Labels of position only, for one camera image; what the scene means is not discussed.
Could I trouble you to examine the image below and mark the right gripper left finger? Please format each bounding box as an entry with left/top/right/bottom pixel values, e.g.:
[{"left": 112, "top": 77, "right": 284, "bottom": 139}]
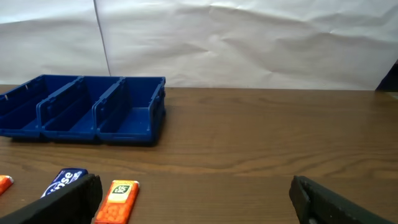
[{"left": 0, "top": 174, "right": 103, "bottom": 224}]

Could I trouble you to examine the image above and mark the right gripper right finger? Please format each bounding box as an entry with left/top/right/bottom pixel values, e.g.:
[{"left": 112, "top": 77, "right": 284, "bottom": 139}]
[{"left": 289, "top": 175, "right": 396, "bottom": 224}]

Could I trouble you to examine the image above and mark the orange candy box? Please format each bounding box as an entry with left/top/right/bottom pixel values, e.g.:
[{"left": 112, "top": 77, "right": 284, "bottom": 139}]
[
  {"left": 0, "top": 175, "right": 15, "bottom": 197},
  {"left": 94, "top": 179, "right": 141, "bottom": 224}
]

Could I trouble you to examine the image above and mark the blue candy pack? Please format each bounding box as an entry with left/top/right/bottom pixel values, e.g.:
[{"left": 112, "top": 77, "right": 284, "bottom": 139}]
[{"left": 40, "top": 167, "right": 89, "bottom": 198}]

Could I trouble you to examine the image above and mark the blue tray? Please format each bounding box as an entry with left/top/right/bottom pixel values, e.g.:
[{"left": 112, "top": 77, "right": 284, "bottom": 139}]
[{"left": 0, "top": 73, "right": 167, "bottom": 146}]

